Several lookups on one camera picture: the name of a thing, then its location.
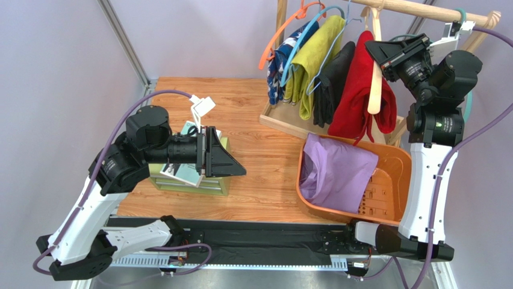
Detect blue patterned trousers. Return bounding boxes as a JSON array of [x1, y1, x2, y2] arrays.
[[267, 24, 308, 105]]

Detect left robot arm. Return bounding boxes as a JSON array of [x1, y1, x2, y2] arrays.
[[36, 105, 246, 281]]

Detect black trousers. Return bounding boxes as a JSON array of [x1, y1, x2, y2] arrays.
[[313, 41, 356, 128]]

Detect light blue hanger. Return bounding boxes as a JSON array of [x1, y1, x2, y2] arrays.
[[279, 5, 345, 87]]

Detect teal book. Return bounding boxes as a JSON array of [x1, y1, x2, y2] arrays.
[[159, 120, 205, 188]]

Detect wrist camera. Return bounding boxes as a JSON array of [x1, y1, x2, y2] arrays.
[[429, 21, 476, 54], [189, 95, 216, 134]]

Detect orange hanger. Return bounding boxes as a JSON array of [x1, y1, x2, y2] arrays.
[[258, 0, 326, 70]]

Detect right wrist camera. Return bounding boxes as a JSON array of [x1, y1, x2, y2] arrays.
[[429, 21, 476, 54]]

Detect orange plastic basket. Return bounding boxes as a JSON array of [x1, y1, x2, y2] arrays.
[[296, 135, 411, 226]]

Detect blue wire hanger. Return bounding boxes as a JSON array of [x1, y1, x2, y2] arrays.
[[291, 1, 356, 95]]

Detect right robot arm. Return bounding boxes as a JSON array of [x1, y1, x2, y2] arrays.
[[352, 34, 482, 262]]

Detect purple trousers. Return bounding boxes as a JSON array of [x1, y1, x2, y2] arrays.
[[299, 134, 379, 214]]

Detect red trousers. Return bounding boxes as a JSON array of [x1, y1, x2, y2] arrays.
[[328, 30, 397, 141]]

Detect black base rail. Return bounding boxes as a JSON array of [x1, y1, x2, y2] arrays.
[[80, 218, 402, 278]]

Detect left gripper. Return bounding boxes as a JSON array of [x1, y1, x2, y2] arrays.
[[144, 126, 246, 178]]

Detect yellow-green trousers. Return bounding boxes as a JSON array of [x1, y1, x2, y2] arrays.
[[283, 15, 346, 120]]

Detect teal hanger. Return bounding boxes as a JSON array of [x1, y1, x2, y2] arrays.
[[388, 8, 474, 123]]

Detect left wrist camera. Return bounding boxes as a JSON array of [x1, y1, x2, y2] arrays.
[[189, 95, 216, 134]]

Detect aluminium frame post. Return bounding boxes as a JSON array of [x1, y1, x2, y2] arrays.
[[98, 0, 151, 89]]

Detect green box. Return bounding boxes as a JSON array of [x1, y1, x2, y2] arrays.
[[149, 136, 231, 197]]

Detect wooden clothes rack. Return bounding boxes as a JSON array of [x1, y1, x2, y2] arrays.
[[259, 0, 502, 147]]

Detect beige hanger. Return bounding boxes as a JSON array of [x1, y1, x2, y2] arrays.
[[361, 6, 382, 115]]

